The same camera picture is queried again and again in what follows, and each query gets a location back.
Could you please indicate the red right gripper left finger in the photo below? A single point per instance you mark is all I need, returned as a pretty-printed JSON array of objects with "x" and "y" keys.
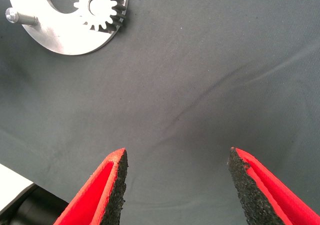
[{"x": 100, "y": 197}]

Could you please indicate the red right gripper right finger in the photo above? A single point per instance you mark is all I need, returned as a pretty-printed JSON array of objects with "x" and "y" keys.
[{"x": 270, "y": 200}]

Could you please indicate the steel planetary gear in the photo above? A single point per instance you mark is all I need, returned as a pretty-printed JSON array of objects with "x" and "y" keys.
[{"x": 102, "y": 15}]

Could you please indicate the round metal carrier plate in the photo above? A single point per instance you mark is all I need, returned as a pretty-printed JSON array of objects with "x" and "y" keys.
[{"x": 62, "y": 40}]

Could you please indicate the dark grey table cloth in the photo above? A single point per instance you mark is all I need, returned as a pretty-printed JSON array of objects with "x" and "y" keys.
[{"x": 187, "y": 72}]

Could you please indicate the black frame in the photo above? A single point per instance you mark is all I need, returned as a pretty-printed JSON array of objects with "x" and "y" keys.
[{"x": 32, "y": 207}]

